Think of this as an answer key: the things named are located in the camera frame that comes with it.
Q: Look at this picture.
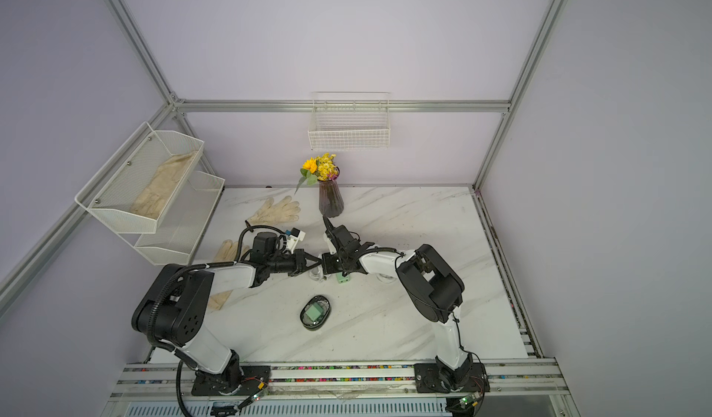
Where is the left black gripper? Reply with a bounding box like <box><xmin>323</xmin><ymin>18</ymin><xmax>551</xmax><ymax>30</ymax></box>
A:
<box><xmin>268</xmin><ymin>249</ymin><xmax>323</xmax><ymax>277</ymax></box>

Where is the green charger plug front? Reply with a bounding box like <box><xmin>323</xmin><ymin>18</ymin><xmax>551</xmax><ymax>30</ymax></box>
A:
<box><xmin>306</xmin><ymin>303</ymin><xmax>324</xmax><ymax>324</ymax></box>

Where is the clear round case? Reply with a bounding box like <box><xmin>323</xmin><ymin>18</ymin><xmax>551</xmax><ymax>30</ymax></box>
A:
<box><xmin>309</xmin><ymin>266</ymin><xmax>326</xmax><ymax>282</ymax></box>
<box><xmin>376</xmin><ymin>270</ymin><xmax>398</xmax><ymax>283</ymax></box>

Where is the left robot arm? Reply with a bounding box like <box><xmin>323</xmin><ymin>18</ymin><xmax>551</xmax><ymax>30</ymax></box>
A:
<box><xmin>131</xmin><ymin>224</ymin><xmax>323</xmax><ymax>404</ymax></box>

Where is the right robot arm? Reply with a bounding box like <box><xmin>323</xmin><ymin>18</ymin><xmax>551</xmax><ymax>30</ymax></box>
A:
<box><xmin>322</xmin><ymin>218</ymin><xmax>490</xmax><ymax>396</ymax></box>

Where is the dark ribbed vase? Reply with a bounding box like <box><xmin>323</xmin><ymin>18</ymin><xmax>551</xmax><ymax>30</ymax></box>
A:
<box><xmin>319</xmin><ymin>180</ymin><xmax>344</xmax><ymax>218</ymax></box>

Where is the white fabric glove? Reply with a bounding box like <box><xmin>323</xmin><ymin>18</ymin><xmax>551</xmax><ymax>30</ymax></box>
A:
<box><xmin>247</xmin><ymin>196</ymin><xmax>301</xmax><ymax>226</ymax></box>

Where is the beige leather glove table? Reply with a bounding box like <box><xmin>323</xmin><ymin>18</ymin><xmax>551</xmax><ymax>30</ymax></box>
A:
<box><xmin>208</xmin><ymin>240</ymin><xmax>251</xmax><ymax>311</ymax></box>

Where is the yellow flower bouquet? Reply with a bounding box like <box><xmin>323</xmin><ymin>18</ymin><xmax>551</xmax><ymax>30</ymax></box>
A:
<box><xmin>295</xmin><ymin>153</ymin><xmax>340</xmax><ymax>192</ymax></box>

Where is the lower white mesh basket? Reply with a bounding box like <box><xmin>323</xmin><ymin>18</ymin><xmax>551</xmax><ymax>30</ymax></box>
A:
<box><xmin>133</xmin><ymin>170</ymin><xmax>224</xmax><ymax>266</ymax></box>

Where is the white mesh basket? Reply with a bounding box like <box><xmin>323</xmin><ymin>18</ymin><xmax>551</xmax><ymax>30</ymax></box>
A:
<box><xmin>133</xmin><ymin>170</ymin><xmax>224</xmax><ymax>266</ymax></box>
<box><xmin>74</xmin><ymin>123</ymin><xmax>204</xmax><ymax>234</ymax></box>

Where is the beige glove in basket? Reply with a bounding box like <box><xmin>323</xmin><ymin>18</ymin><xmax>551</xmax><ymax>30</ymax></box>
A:
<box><xmin>130</xmin><ymin>152</ymin><xmax>196</xmax><ymax>220</ymax></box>

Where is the upper white mesh basket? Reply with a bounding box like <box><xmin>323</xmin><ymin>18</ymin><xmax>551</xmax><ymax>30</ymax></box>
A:
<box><xmin>74</xmin><ymin>123</ymin><xmax>204</xmax><ymax>234</ymax></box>

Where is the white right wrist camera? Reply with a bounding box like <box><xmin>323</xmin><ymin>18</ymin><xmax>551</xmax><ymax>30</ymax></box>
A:
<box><xmin>324</xmin><ymin>235</ymin><xmax>337</xmax><ymax>255</ymax></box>

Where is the white wire wall basket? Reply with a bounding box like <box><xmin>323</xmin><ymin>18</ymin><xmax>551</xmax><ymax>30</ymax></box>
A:
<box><xmin>308</xmin><ymin>92</ymin><xmax>391</xmax><ymax>152</ymax></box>

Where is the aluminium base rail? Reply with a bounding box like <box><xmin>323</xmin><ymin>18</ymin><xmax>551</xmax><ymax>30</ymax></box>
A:
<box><xmin>109</xmin><ymin>359</ymin><xmax>570</xmax><ymax>401</ymax></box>

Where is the aluminium cage frame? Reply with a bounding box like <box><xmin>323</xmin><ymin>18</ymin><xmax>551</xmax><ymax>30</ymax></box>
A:
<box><xmin>1</xmin><ymin>0</ymin><xmax>568</xmax><ymax>319</ymax></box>

